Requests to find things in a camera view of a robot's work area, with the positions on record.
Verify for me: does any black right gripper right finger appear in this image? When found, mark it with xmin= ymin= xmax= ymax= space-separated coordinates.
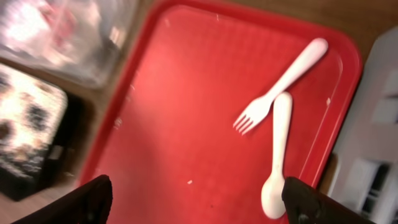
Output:
xmin=282 ymin=177 xmax=375 ymax=224

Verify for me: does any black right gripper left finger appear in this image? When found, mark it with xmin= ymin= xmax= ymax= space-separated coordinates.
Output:
xmin=12 ymin=175 xmax=113 ymax=224

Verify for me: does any pink plastic fork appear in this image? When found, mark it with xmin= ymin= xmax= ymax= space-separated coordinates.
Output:
xmin=233 ymin=38 xmax=328 ymax=135

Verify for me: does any rice and food waste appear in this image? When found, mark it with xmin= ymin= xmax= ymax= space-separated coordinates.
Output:
xmin=1 ymin=65 xmax=68 ymax=179

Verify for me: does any red snack wrapper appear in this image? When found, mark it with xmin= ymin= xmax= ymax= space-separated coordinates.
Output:
xmin=39 ymin=4 xmax=77 ymax=48

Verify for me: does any grey dishwasher rack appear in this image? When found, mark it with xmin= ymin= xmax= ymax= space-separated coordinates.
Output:
xmin=328 ymin=27 xmax=397 ymax=223

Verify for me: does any black waste tray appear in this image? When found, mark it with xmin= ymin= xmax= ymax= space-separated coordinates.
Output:
xmin=1 ymin=64 xmax=83 ymax=201

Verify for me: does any white plastic spoon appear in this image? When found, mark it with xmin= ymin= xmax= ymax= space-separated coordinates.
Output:
xmin=261 ymin=92 xmax=293 ymax=220

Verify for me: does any clear plastic bin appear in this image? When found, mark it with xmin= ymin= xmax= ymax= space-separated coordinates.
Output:
xmin=1 ymin=0 xmax=138 ymax=88

